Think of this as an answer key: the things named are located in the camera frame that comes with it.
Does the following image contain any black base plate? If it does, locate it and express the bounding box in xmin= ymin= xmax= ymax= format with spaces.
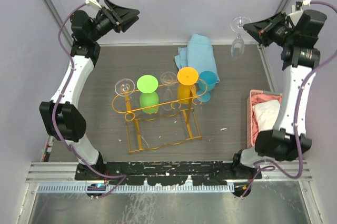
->
xmin=74 ymin=160 xmax=262 ymax=187

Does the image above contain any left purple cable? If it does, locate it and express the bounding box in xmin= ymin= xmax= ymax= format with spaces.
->
xmin=51 ymin=2 xmax=127 ymax=199

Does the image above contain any gold wire glass rack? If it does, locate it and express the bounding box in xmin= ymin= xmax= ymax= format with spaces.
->
xmin=112 ymin=78 xmax=202 ymax=154

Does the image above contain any clear flute glass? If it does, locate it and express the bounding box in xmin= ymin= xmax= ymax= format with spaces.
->
xmin=231 ymin=16 xmax=251 ymax=59
xmin=160 ymin=72 xmax=177 ymax=111
xmin=115 ymin=79 xmax=135 ymax=97

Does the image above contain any blue plastic wine glass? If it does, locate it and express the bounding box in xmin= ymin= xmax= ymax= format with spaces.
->
xmin=197 ymin=71 xmax=217 ymax=103

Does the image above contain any light blue folded cloth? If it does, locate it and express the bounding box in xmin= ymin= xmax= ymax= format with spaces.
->
xmin=174 ymin=34 xmax=220 ymax=83

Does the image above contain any clear flute glass back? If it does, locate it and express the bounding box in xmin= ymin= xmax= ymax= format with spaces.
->
xmin=160 ymin=72 xmax=177 ymax=111

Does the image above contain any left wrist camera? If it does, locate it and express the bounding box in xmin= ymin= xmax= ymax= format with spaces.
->
xmin=85 ymin=0 xmax=102 ymax=11

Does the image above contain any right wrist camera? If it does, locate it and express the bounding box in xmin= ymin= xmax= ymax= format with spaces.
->
xmin=286 ymin=0 xmax=311 ymax=26

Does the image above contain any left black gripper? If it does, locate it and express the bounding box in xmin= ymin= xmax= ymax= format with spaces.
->
xmin=89 ymin=0 xmax=139 ymax=42

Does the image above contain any pink plastic basket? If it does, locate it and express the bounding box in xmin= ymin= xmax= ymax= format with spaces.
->
xmin=246 ymin=90 xmax=282 ymax=148

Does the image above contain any clear flute glass front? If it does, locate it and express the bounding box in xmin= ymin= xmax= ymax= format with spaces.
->
xmin=115 ymin=79 xmax=135 ymax=97

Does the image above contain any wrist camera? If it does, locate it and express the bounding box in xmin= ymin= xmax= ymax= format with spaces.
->
xmin=286 ymin=0 xmax=311 ymax=26
xmin=85 ymin=0 xmax=102 ymax=11

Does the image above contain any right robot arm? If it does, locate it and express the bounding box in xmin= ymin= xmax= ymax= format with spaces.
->
xmin=231 ymin=9 xmax=327 ymax=179

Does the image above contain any green plastic wine glass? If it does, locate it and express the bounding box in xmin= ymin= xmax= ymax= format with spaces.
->
xmin=137 ymin=75 xmax=160 ymax=114

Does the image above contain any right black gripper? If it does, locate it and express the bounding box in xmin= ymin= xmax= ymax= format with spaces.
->
xmin=242 ymin=11 xmax=296 ymax=47

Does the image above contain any slotted cable duct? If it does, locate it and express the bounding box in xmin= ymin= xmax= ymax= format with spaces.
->
xmin=37 ymin=182 xmax=235 ymax=193

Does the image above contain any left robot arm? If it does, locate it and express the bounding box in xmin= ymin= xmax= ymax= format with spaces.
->
xmin=39 ymin=0 xmax=140 ymax=180

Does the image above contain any orange plastic wine glass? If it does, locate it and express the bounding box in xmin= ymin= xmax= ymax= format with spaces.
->
xmin=177 ymin=67 xmax=199 ymax=104

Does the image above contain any white cloth in basket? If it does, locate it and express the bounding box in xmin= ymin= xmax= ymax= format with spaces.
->
xmin=248 ymin=93 xmax=282 ymax=146

